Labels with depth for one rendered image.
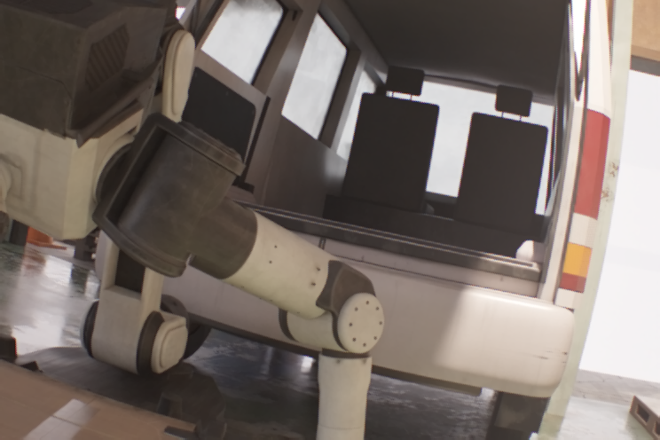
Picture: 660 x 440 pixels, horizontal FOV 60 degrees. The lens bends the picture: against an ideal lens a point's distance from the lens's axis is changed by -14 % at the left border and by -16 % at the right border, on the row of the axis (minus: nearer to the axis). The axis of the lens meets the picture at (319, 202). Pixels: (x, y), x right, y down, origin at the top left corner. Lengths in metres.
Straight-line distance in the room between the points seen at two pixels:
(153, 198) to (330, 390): 0.37
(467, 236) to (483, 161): 0.42
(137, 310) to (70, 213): 0.58
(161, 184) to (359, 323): 0.31
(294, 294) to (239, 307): 0.99
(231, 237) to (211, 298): 1.10
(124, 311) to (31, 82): 0.71
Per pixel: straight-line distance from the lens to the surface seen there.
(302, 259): 0.78
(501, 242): 3.57
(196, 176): 0.67
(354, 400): 0.88
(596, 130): 1.80
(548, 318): 1.65
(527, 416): 1.85
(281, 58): 2.87
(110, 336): 1.31
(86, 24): 0.65
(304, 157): 3.35
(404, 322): 1.64
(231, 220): 0.71
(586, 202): 1.74
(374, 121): 3.79
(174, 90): 1.06
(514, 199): 3.63
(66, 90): 0.67
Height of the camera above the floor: 0.56
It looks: 4 degrees up
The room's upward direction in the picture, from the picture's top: 13 degrees clockwise
